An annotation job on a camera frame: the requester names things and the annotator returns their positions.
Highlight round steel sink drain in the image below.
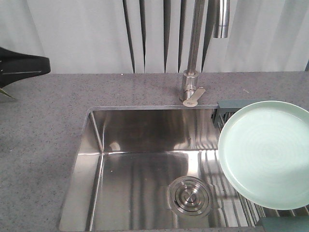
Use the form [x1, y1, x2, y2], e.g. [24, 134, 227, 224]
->
[167, 176, 213, 217]

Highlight chrome kitchen faucet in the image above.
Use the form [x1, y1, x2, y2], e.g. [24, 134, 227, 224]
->
[180, 0, 230, 107]

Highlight grey dish drying rack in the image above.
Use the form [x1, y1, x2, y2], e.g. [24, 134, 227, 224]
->
[214, 100, 309, 232]

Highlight white pleated curtain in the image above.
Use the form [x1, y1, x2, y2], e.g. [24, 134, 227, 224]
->
[0, 0, 309, 73]

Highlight mint green round plate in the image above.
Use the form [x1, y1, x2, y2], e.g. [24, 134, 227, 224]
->
[218, 101, 309, 210]

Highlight stainless steel sink basin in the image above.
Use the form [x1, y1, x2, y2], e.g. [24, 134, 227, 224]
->
[59, 109, 247, 232]

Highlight green striped potted plant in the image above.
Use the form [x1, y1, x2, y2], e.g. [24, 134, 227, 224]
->
[0, 88, 16, 101]

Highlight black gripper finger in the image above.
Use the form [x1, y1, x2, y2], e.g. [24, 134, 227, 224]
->
[0, 47, 50, 88]

